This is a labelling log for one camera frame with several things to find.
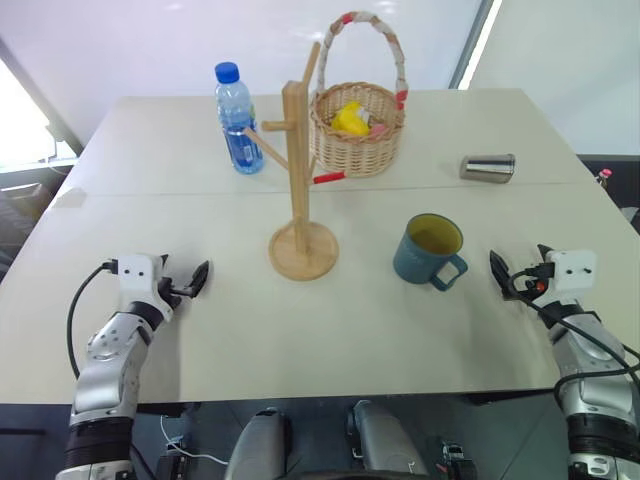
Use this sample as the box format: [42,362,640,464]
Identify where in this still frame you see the wooden mug tree stand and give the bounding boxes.
[242,41,348,283]

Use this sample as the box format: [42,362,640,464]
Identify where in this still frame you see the dark window frame bar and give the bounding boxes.
[0,35,85,157]

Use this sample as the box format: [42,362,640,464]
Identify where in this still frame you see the blue mug with yellow inside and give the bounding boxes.
[391,213,470,293]

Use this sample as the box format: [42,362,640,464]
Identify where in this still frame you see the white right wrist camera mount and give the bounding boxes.
[541,247,599,307]

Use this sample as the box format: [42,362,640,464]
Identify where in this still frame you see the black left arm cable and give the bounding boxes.
[66,259,119,380]

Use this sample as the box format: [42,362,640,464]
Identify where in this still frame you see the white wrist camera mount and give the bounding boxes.
[541,247,599,307]
[114,253,175,322]

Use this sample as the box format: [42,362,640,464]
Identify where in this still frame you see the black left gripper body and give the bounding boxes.
[156,277,198,311]

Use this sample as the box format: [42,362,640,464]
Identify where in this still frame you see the grey rounded robot leg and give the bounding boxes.
[345,399,430,480]
[223,407,295,480]

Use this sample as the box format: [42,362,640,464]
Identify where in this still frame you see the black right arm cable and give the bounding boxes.
[503,263,640,402]

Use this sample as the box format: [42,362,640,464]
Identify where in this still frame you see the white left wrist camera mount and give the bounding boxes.
[114,253,175,322]

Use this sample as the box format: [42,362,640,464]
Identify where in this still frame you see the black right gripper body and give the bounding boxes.
[508,271,547,303]

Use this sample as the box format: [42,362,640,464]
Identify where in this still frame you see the yellow item in basket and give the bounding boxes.
[331,100,372,137]

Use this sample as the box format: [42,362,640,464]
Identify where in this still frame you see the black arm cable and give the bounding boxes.
[66,259,119,380]
[503,263,640,402]

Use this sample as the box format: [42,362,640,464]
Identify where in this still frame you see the stainless steel cup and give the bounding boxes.
[459,152,517,185]

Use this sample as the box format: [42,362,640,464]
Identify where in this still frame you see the clear blue-capped water bottle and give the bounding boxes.
[214,61,265,176]

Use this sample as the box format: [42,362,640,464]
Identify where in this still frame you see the dark chair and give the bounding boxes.
[0,181,57,282]

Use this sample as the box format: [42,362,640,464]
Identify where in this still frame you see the thin white floor cable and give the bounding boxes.
[159,413,230,465]

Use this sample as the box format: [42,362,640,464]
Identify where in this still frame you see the wicker basket with handle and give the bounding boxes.
[307,12,408,179]

